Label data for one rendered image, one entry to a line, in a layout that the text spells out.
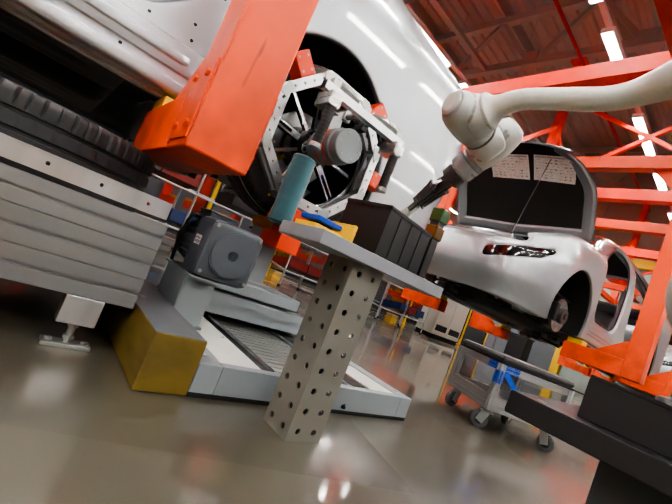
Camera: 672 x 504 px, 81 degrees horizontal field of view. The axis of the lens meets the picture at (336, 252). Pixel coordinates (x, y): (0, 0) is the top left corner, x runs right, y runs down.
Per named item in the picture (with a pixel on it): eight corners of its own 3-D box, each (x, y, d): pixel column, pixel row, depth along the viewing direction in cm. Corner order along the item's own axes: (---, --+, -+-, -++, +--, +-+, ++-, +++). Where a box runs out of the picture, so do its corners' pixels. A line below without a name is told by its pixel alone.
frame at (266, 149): (340, 232, 178) (384, 123, 182) (349, 234, 173) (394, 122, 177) (235, 178, 145) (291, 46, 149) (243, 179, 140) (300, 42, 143)
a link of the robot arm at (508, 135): (475, 158, 131) (455, 137, 123) (518, 125, 124) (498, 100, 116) (489, 178, 124) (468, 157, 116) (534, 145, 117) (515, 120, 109)
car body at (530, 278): (539, 345, 759) (566, 268, 770) (659, 388, 613) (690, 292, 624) (368, 264, 454) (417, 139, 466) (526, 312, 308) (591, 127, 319)
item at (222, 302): (263, 313, 198) (270, 295, 199) (300, 338, 170) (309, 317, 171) (165, 285, 167) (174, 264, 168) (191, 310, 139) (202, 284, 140)
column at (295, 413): (296, 421, 99) (357, 265, 102) (318, 443, 92) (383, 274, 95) (263, 418, 93) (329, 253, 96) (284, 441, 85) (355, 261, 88)
